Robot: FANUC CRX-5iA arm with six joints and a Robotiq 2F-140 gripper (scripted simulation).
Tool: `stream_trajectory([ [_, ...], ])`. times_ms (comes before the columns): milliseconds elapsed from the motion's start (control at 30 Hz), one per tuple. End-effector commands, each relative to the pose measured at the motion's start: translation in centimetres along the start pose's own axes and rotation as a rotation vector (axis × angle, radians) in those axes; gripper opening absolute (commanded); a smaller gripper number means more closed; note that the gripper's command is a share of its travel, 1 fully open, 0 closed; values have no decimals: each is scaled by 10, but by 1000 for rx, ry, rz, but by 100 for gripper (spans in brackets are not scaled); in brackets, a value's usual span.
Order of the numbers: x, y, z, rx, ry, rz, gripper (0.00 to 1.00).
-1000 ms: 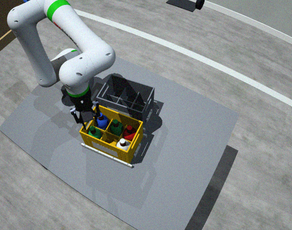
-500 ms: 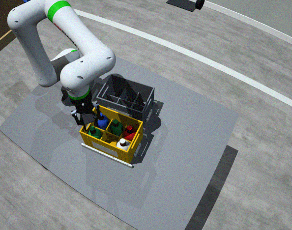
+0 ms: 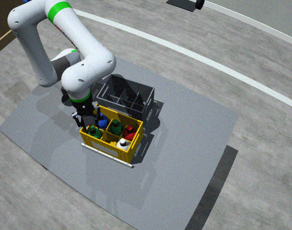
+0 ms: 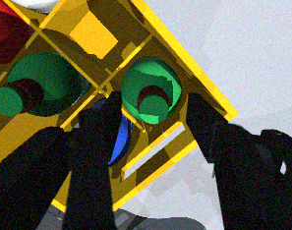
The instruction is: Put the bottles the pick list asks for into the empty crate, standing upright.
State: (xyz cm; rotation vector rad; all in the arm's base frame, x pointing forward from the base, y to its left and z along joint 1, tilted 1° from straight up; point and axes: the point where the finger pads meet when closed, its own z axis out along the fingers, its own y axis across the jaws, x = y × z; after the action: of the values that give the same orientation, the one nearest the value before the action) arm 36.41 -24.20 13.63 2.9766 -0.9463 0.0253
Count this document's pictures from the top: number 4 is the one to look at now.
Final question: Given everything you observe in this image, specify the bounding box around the yellow plastic crate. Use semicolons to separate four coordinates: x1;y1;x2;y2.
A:
0;0;212;189

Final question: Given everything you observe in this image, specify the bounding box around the blue bottle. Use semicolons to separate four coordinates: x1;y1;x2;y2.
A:
90;97;134;167

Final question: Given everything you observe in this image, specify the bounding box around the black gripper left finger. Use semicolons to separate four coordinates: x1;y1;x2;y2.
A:
0;91;122;230

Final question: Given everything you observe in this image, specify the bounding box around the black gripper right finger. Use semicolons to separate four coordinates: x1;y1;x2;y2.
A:
186;92;292;230

